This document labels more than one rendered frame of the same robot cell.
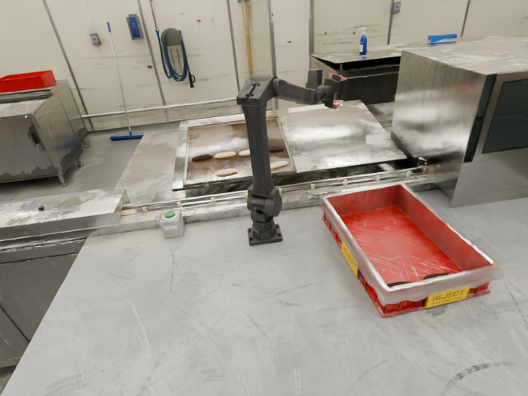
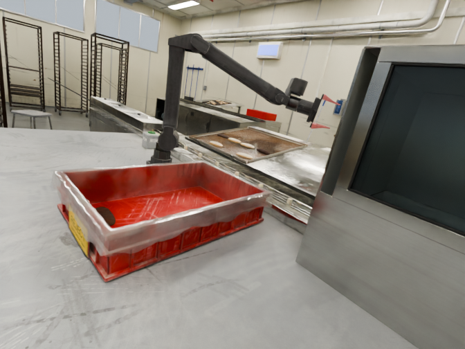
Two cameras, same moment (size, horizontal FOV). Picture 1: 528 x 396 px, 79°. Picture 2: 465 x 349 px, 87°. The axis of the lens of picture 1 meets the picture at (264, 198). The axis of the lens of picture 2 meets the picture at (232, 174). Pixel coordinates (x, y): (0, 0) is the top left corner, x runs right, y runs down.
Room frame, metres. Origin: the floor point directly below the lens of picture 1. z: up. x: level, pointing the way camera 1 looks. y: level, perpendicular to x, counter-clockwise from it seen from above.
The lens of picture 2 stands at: (0.48, -0.96, 1.17)
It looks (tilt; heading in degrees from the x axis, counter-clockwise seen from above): 17 degrees down; 49
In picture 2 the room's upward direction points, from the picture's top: 11 degrees clockwise
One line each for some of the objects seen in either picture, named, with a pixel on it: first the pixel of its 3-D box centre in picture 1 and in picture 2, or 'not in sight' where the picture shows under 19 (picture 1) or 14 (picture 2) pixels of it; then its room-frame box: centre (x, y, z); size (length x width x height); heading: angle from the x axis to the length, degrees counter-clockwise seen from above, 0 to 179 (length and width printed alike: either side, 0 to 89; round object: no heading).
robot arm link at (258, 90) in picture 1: (263, 151); (180, 95); (0.95, -0.01, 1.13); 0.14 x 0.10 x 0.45; 149
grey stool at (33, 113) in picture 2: not in sight; (32, 129); (0.51, 3.43, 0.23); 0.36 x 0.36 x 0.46; 50
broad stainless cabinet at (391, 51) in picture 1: (408, 95); not in sight; (3.41, -1.64, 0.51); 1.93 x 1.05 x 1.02; 94
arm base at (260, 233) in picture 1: (263, 227); (161, 158); (0.91, 0.01, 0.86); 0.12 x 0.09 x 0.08; 94
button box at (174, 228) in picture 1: (174, 227); (151, 143); (1.00, 0.35, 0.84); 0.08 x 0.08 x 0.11; 4
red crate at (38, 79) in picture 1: (26, 81); (261, 114); (4.04, 2.61, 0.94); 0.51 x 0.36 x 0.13; 98
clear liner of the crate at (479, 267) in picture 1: (393, 236); (173, 198); (0.78, -0.40, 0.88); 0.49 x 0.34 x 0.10; 8
